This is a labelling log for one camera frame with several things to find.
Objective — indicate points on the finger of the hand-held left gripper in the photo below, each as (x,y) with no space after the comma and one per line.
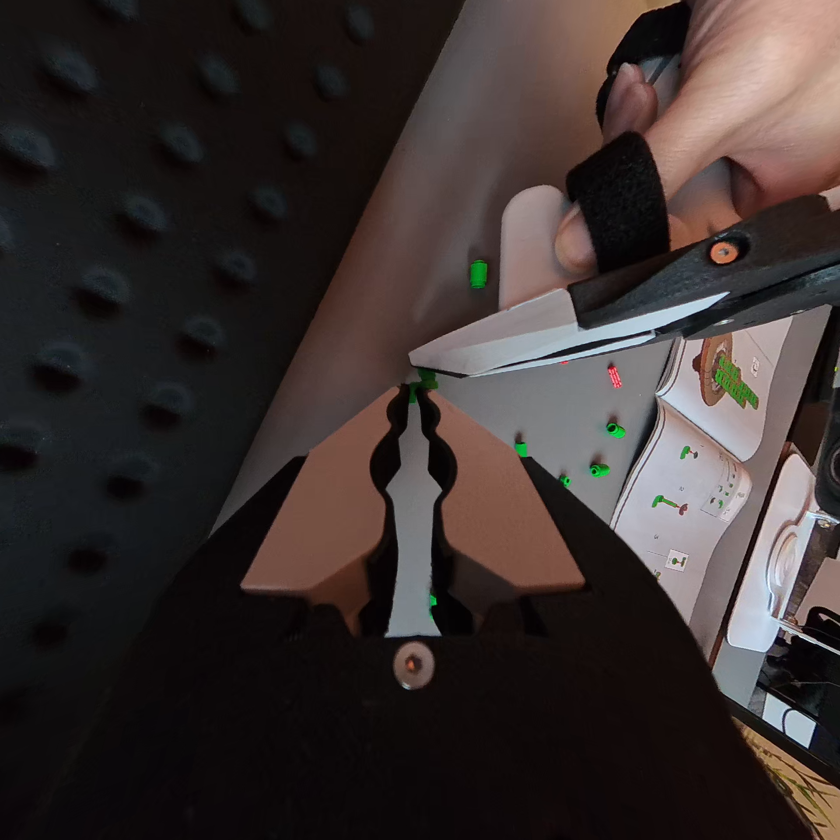
(590,351)
(512,334)

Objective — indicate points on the small green lego clip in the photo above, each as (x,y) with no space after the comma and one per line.
(413,394)

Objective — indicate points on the white document stand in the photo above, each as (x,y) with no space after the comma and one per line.
(774,525)

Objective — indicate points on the lego instruction booklet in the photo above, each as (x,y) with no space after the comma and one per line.
(689,472)

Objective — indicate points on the person's left hand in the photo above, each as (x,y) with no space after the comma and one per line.
(754,85)

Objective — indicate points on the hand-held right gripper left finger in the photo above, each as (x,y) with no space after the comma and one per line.
(315,525)

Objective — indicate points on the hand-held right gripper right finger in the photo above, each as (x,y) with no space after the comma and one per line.
(512,525)

